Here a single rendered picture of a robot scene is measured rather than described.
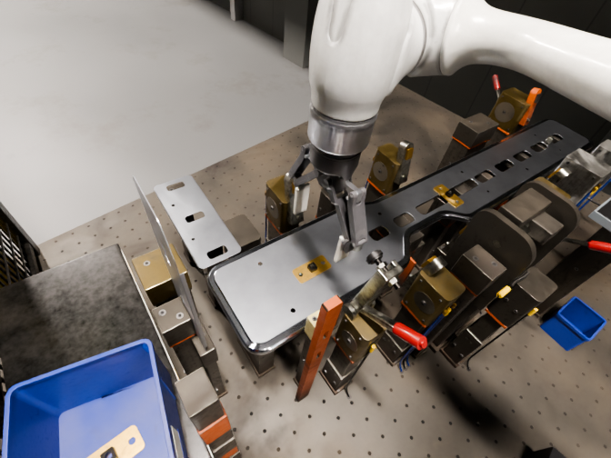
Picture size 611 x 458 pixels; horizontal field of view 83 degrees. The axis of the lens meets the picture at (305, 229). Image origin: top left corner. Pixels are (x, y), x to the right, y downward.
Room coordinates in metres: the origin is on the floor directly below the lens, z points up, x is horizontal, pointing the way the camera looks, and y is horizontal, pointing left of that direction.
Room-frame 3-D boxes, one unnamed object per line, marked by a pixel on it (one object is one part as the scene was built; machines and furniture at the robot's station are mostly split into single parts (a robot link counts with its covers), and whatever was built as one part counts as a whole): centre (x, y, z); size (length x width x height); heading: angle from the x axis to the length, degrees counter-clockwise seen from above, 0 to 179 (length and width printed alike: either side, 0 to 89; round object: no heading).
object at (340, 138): (0.42, -0.03, 1.37); 0.09 x 0.09 x 0.06
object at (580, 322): (0.53, -0.83, 0.75); 0.11 x 0.10 x 0.09; 131
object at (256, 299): (0.75, -0.39, 1.00); 1.38 x 0.22 x 0.02; 131
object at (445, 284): (0.38, -0.29, 0.88); 0.11 x 0.07 x 0.37; 41
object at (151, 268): (0.34, 0.26, 0.88); 0.08 x 0.08 x 0.36; 41
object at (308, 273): (0.42, -0.03, 1.01); 0.08 x 0.04 x 0.01; 131
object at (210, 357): (0.25, 0.18, 0.85); 0.12 x 0.03 x 0.30; 41
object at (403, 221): (0.61, -0.24, 0.84); 0.12 x 0.05 x 0.29; 41
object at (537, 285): (0.40, -0.48, 0.89); 0.09 x 0.08 x 0.38; 41
